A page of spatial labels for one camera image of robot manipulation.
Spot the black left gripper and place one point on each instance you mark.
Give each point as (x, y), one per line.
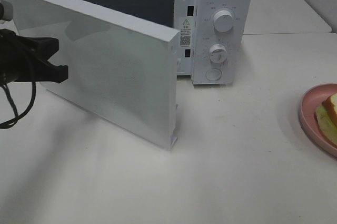
(25, 59)

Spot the white microwave door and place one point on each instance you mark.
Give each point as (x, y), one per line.
(121, 67)

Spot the round door release button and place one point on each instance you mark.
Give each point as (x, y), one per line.
(213, 74)

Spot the white timer knob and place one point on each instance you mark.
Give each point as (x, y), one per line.
(217, 53)

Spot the pink round plate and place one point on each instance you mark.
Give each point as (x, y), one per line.
(310, 100)

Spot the yellow green sandwich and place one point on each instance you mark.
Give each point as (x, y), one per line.
(326, 118)

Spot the white microwave oven body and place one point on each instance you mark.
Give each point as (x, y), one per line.
(192, 19)

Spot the upper white power knob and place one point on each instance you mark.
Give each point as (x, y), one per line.
(223, 20)

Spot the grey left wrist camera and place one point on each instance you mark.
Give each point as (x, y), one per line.
(6, 11)

